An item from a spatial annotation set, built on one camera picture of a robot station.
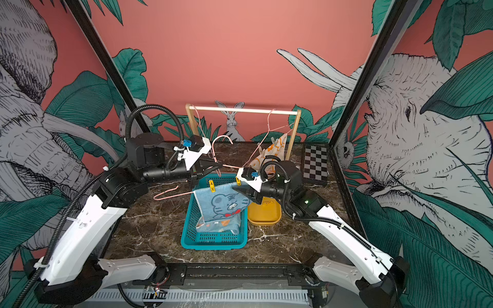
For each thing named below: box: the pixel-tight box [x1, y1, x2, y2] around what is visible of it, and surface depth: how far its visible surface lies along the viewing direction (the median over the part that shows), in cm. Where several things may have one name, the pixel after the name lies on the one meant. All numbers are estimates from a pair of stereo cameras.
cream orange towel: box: [249, 133, 288, 174], surface depth 87 cm
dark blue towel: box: [193, 184, 251, 223], surface depth 70 cm
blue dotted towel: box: [195, 214, 243, 235], surface depth 85 cm
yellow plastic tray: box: [247, 196, 282, 226], surface depth 92 cm
